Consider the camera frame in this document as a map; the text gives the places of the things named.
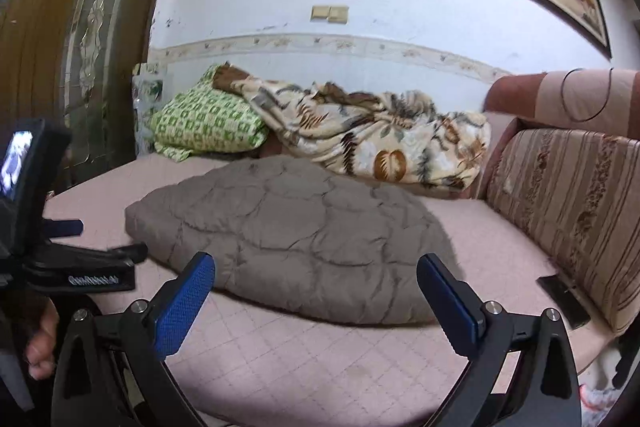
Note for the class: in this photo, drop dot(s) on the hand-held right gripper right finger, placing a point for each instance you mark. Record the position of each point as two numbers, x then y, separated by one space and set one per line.
450 302

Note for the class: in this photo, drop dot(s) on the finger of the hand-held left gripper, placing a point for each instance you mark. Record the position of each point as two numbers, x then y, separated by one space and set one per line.
65 228
110 253

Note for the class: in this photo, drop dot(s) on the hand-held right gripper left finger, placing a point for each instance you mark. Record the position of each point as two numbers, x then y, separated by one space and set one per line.
182 302

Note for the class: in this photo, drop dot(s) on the grey puffer jacket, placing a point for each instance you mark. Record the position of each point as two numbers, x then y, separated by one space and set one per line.
300 232

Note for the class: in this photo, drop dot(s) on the person's left hand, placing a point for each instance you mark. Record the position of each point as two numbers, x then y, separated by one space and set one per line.
42 342

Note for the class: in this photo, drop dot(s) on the striped floral sofa cushion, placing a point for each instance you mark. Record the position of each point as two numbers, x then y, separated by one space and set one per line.
575 207

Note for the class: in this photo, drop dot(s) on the floral print plastic package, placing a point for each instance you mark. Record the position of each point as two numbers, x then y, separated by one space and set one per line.
147 92

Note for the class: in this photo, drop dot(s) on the green patterned pillow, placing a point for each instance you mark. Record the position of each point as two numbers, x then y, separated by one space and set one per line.
210 122

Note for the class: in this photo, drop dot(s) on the white pink sneaker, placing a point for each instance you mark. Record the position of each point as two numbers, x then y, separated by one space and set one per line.
597 397

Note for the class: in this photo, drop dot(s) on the cream leaf print blanket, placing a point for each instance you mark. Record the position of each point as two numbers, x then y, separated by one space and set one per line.
375 137

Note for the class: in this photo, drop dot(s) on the wooden door with glass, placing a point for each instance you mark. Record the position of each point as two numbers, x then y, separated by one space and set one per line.
85 32

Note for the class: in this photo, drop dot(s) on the pink brown sofa backrest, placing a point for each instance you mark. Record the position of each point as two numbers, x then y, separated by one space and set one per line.
565 99

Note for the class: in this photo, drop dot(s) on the beige wall switch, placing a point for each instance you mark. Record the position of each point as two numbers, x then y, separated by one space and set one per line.
320 13
339 14

